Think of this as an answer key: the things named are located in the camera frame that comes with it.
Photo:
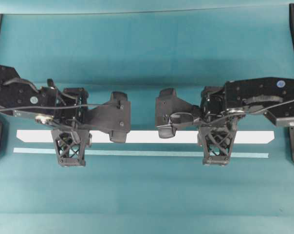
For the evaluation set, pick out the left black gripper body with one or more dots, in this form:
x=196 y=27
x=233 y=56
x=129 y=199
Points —
x=112 y=116

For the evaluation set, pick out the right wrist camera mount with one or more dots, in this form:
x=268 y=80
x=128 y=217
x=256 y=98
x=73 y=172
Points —
x=217 y=143

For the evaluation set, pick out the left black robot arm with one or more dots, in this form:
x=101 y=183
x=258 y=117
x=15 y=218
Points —
x=66 y=110

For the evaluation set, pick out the light blue tape strip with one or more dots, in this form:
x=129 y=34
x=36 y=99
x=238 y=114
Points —
x=137 y=153

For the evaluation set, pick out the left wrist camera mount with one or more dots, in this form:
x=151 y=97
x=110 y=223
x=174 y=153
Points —
x=70 y=146

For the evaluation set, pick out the long white wooden board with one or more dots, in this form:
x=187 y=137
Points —
x=182 y=137

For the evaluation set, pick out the teal table cloth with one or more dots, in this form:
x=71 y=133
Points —
x=141 y=54

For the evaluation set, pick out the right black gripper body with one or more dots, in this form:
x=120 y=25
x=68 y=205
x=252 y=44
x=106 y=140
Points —
x=166 y=106

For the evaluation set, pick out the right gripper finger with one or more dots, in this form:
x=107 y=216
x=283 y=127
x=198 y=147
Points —
x=169 y=92
x=166 y=131

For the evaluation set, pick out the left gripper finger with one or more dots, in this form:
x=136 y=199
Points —
x=118 y=137
x=118 y=96

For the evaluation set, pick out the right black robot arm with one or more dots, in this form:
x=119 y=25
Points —
x=222 y=107

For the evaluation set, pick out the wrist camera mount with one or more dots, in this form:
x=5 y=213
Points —
x=217 y=143
x=70 y=146

